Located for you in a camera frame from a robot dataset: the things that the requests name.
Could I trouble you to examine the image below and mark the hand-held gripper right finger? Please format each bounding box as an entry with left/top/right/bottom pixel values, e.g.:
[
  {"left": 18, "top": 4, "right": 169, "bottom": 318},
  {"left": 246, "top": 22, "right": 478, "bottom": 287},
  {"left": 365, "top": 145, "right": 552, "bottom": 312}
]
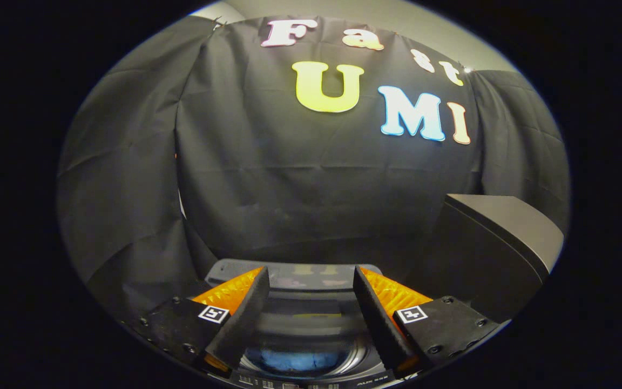
[{"left": 353, "top": 265, "right": 501, "bottom": 374}]

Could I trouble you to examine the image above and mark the dark washing machine lid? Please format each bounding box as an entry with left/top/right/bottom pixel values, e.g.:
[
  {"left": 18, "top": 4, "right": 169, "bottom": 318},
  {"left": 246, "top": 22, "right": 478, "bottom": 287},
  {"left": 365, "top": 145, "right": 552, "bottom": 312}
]
[{"left": 244, "top": 289, "right": 376, "bottom": 379}]

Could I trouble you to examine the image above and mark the black backdrop cloth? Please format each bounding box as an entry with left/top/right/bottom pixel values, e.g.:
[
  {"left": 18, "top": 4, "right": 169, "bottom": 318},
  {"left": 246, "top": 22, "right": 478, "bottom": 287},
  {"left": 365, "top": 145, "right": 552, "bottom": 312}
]
[{"left": 56, "top": 15, "right": 571, "bottom": 319}]

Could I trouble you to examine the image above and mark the light blue polo shirt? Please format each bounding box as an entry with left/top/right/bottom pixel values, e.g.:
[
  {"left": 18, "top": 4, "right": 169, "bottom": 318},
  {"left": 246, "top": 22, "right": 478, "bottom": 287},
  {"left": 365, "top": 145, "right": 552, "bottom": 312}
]
[{"left": 246, "top": 348, "right": 355, "bottom": 374}]

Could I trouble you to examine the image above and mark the black side table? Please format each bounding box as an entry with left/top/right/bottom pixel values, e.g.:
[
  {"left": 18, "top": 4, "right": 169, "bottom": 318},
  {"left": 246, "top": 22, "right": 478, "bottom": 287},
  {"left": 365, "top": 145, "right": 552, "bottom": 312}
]
[{"left": 414, "top": 193, "right": 564, "bottom": 324}]

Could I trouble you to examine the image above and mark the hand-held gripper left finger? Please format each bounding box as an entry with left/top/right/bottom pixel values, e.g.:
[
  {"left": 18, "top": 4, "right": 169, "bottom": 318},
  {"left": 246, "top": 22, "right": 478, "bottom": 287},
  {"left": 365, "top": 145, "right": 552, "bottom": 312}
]
[{"left": 133, "top": 266, "right": 271, "bottom": 378}]

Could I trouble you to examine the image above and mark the dark grey washing machine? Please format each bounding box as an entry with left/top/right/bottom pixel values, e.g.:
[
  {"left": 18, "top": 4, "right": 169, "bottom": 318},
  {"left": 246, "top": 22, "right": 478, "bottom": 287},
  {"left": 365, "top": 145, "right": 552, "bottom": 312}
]
[{"left": 203, "top": 258, "right": 414, "bottom": 389}]

